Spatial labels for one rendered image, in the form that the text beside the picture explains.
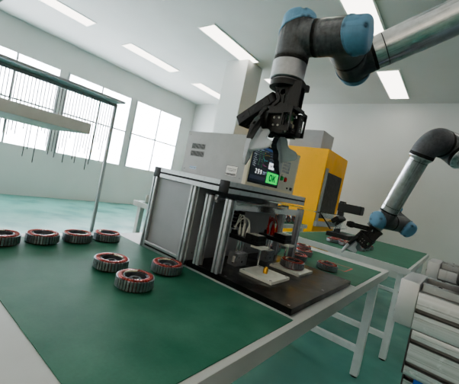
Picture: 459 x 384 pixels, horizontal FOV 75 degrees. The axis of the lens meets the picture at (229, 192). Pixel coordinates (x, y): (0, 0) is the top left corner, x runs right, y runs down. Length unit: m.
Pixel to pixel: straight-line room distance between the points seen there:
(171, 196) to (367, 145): 5.76
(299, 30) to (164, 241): 0.96
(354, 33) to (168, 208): 0.95
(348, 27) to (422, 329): 0.60
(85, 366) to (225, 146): 0.95
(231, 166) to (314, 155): 3.80
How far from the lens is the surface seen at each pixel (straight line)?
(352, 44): 0.69
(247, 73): 5.60
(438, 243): 6.40
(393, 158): 6.60
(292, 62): 0.69
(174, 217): 1.28
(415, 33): 0.80
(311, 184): 4.94
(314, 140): 5.34
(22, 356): 0.67
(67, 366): 0.64
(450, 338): 0.73
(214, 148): 1.34
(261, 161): 1.28
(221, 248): 1.11
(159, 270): 1.08
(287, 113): 0.66
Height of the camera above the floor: 1.11
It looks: 2 degrees down
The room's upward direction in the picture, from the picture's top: 12 degrees clockwise
